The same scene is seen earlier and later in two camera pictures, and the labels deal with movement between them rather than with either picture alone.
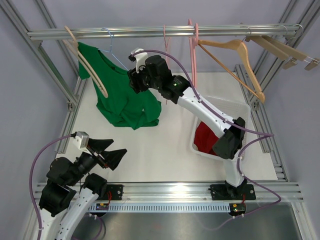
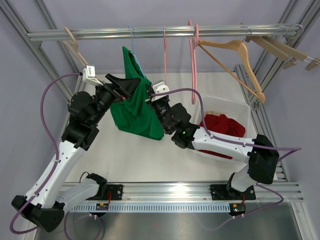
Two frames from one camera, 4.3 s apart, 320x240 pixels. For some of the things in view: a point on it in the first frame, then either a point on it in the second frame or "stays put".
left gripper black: [111, 158] to [127, 86]
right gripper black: [134, 78] to [151, 90]
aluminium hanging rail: [164, 33] stays put
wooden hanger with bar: [243, 49] stays put
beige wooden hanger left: [94, 77] stays put
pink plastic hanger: [192, 44] stays put
